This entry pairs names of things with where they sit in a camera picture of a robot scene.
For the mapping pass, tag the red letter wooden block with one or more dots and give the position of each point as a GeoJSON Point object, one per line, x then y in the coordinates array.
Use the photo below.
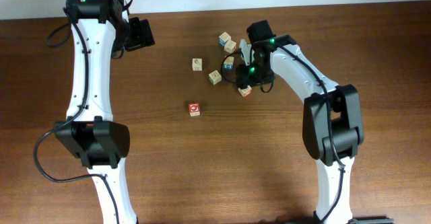
{"type": "Point", "coordinates": [230, 46]}

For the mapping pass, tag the snail picture wooden block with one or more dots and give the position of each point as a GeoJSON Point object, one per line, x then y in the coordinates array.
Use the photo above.
{"type": "Point", "coordinates": [246, 91]}

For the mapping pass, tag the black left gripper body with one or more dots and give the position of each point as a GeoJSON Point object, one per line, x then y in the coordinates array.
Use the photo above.
{"type": "Point", "coordinates": [140, 33]}

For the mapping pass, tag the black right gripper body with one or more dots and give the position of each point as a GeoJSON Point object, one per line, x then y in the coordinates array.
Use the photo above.
{"type": "Point", "coordinates": [243, 77]}

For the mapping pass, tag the green R wooden block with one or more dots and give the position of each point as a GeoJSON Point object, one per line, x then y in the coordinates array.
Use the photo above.
{"type": "Point", "coordinates": [215, 77]}

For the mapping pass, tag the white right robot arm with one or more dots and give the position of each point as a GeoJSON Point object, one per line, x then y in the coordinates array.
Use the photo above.
{"type": "Point", "coordinates": [332, 127]}

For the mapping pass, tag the blue L wooden block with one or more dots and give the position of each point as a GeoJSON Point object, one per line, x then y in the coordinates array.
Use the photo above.
{"type": "Point", "coordinates": [224, 38]}

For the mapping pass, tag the carrot picture wooden block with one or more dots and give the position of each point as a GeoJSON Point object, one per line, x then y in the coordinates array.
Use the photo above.
{"type": "Point", "coordinates": [197, 64]}

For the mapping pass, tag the blue 5 wooden block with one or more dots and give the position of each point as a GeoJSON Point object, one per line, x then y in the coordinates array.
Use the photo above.
{"type": "Point", "coordinates": [228, 63]}

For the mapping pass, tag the red Q wooden block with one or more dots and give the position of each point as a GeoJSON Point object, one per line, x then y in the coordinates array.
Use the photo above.
{"type": "Point", "coordinates": [194, 109]}

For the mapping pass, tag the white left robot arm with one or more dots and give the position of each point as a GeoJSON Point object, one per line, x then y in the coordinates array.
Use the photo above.
{"type": "Point", "coordinates": [102, 31]}

